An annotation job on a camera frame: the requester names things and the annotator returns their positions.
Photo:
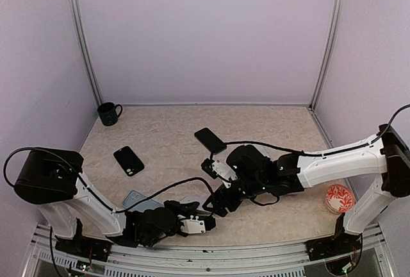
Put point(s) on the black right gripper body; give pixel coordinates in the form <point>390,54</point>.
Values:
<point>254,186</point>

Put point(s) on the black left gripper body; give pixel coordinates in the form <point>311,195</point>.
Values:
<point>150,243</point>

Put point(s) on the large silver phone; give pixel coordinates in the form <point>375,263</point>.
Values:
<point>199,199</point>

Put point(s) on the light blue phone case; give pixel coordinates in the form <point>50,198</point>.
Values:
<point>134,197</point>

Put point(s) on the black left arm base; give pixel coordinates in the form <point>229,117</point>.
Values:
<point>86,247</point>

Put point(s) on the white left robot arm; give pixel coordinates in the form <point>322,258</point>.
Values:
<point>51,179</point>

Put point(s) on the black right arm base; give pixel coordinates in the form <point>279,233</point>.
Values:
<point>339,243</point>

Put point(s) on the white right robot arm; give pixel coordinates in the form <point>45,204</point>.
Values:
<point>384,155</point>

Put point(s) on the small black phone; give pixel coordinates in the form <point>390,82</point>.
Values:
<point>210,141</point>

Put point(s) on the red patterned white dish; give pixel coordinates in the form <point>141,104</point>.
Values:
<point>339,199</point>

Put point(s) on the dark green mug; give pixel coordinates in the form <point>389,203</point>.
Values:
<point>109,113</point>

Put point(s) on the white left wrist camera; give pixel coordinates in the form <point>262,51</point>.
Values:
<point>196,225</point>

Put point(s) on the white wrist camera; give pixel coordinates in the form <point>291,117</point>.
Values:
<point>196,225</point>
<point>217,169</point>

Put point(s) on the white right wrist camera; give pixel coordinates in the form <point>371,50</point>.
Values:
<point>217,169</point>

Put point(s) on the aluminium front rail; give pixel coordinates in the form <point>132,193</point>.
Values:
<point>279,259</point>

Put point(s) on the right aluminium corner post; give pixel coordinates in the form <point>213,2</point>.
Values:
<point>326,59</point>

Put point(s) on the aluminium corner post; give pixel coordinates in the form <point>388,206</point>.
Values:
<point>326,59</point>
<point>83,46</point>

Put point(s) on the left aluminium corner post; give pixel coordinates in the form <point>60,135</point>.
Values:
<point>83,46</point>

